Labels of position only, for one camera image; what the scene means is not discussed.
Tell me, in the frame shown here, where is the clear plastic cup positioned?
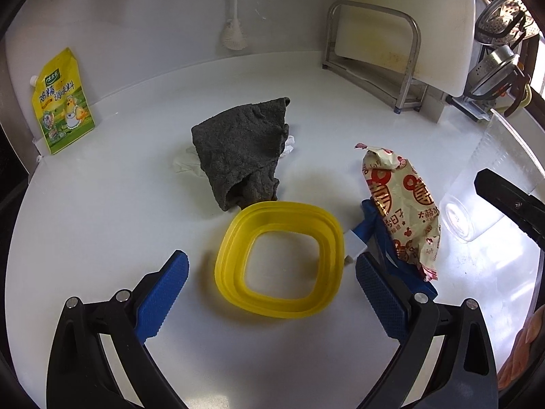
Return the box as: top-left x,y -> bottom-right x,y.
439,110 -> 545,244

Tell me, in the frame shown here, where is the perforated steel steamer plate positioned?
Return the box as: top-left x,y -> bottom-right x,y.
474,0 -> 539,45

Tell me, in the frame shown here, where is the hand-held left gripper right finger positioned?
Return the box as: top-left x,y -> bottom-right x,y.
355,252 -> 499,409

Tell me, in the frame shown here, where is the yellow green hose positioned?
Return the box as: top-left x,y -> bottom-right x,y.
504,83 -> 533,116

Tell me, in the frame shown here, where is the person's right hand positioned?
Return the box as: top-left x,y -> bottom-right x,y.
497,304 -> 545,393

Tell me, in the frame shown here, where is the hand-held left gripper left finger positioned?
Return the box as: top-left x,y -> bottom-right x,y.
46,250 -> 190,409

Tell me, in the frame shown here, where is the dark grey dish cloth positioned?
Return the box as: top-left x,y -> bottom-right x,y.
191,96 -> 292,212

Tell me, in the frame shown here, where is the blue plastic tool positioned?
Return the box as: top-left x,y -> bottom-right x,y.
344,198 -> 439,303

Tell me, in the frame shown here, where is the white brush blue collar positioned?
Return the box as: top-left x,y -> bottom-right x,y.
219,0 -> 248,50

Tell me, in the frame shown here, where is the black range hood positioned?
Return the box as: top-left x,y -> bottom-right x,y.
0,0 -> 43,188

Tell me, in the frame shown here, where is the yellow plastic ring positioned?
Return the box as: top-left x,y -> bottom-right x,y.
214,201 -> 345,319

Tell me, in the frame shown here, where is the yellow seasoning pouch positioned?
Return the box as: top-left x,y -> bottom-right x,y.
29,48 -> 96,156

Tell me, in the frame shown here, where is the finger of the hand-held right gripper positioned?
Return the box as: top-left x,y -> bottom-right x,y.
474,169 -> 545,250

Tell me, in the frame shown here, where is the black wire lid rack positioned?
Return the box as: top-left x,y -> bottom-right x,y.
451,0 -> 545,122

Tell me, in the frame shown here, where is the red patterned snack wrapper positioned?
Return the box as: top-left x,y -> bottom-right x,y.
354,142 -> 442,282

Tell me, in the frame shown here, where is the metal cutting board rack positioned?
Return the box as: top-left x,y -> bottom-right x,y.
322,1 -> 429,115

